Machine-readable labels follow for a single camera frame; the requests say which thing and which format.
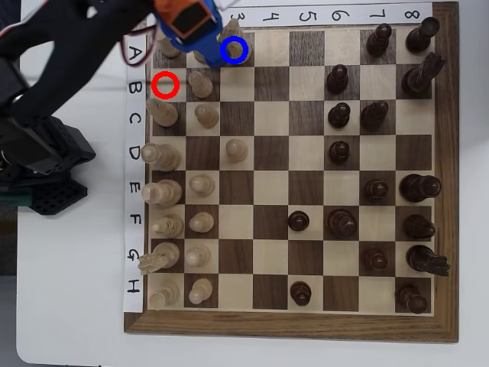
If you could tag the dark wooden pawn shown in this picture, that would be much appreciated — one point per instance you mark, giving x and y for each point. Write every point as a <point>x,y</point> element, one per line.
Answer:
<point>337,80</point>
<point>375,190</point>
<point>298,221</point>
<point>373,260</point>
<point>378,40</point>
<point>300,293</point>
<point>339,115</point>
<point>339,152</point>

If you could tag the green table clamp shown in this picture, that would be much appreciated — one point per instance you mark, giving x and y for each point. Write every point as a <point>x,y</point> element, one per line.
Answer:
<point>15,199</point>

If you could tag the black and orange robot arm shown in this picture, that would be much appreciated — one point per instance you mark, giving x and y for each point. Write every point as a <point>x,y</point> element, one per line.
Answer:
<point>68,57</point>

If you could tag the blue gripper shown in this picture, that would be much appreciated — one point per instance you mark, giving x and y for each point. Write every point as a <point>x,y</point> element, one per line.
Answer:
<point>204,49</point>

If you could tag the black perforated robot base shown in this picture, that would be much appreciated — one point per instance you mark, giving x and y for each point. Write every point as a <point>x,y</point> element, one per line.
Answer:
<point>57,199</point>

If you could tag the dark wooden queen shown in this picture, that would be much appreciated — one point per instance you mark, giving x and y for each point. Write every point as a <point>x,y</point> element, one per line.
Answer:
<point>342,223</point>

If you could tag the dark wooden king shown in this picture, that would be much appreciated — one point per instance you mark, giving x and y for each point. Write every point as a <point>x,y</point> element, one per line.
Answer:
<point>420,188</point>

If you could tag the light wooden queen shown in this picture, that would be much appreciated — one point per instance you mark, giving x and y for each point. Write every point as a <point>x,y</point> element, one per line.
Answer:
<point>164,156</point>

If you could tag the light wooden pawn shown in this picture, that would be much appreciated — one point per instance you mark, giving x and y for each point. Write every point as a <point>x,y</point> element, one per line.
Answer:
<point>200,290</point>
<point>201,185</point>
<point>201,221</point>
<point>206,115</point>
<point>237,150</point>
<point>198,255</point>
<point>200,86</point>
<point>199,57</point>

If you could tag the white number label strip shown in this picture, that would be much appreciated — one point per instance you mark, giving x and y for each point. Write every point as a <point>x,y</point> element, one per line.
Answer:
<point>305,17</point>

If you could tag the light wooden knight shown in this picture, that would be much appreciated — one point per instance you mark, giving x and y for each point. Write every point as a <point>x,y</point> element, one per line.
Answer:
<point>166,252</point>
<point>234,28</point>

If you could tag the wooden chessboard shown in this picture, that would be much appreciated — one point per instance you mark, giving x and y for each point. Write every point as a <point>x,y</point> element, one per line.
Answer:
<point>271,187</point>

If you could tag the white letter label strip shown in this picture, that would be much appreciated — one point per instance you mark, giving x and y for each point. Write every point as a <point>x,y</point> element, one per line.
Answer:
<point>133,172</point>

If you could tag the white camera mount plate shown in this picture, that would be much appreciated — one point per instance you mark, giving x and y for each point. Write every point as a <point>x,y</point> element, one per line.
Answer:
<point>225,4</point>

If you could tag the dark wooden knight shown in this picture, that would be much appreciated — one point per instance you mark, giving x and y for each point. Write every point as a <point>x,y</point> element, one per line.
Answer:
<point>418,78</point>
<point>422,259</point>

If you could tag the light wooden king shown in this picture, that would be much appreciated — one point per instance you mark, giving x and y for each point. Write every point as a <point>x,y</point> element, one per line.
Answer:
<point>164,193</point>

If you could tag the dark wooden rook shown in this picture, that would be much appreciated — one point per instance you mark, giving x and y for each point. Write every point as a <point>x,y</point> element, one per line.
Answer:
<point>422,35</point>
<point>410,298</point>

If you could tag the light wooden bishop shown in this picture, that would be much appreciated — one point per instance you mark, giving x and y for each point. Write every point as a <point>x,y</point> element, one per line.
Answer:
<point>164,114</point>
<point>172,226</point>

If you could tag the dark wooden bishop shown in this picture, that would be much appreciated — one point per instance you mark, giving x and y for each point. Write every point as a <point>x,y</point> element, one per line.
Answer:
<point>418,226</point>
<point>374,114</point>

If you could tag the light wooden rook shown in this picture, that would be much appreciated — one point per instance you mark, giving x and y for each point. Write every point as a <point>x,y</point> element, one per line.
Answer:
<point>166,292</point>
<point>168,47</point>

